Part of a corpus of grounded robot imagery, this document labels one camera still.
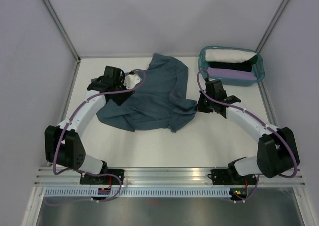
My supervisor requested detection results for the purple rolled t shirt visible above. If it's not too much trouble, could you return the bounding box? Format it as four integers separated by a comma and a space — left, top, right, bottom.
207, 67, 257, 81

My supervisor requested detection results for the aluminium frame post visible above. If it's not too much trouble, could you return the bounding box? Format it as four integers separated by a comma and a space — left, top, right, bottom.
255, 0, 291, 53
41, 0, 81, 62

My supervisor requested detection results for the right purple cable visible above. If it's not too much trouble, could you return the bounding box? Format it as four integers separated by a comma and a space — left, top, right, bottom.
196, 70, 300, 204

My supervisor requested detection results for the teal plastic basket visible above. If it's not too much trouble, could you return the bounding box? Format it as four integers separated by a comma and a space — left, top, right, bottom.
198, 46, 265, 86

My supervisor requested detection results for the white rolled t shirt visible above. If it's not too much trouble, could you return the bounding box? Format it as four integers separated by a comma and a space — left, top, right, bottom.
205, 49, 257, 63

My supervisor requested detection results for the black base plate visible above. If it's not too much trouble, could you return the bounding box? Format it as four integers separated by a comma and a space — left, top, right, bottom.
207, 169, 257, 186
80, 169, 125, 185

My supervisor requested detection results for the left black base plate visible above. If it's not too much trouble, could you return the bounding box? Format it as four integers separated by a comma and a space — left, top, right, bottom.
80, 169, 125, 185

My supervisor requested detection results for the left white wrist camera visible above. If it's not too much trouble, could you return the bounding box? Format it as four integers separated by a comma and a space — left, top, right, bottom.
123, 73, 141, 90

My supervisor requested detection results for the blue-grey t shirt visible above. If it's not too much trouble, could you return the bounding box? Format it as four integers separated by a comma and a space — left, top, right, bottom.
96, 54, 197, 133

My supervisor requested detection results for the purple cable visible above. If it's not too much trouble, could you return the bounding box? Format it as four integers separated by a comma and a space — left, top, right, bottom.
44, 69, 148, 207
196, 70, 300, 204

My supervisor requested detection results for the left aluminium frame post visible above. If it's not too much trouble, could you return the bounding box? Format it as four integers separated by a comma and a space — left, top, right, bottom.
41, 0, 81, 62

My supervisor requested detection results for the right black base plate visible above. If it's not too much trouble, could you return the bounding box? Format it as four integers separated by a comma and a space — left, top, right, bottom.
207, 169, 257, 186

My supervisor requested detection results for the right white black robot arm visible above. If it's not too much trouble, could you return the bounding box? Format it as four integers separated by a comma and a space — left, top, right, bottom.
196, 78, 300, 184

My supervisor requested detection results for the right aluminium frame post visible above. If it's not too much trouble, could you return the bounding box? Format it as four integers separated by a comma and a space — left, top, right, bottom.
255, 0, 291, 53

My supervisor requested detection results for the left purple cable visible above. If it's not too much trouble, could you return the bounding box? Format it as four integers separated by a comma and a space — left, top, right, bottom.
44, 69, 148, 207

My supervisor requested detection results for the aluminium front rail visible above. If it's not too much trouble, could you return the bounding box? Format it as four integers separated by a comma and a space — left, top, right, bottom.
34, 167, 305, 188

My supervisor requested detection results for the black rolled t shirt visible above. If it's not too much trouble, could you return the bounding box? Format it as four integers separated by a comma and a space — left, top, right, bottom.
208, 61, 252, 72

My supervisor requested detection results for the light blue cable duct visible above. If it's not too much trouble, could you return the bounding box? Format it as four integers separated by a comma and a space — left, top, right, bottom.
45, 187, 230, 198

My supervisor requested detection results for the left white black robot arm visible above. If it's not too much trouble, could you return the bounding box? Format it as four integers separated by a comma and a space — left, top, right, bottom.
44, 66, 141, 184

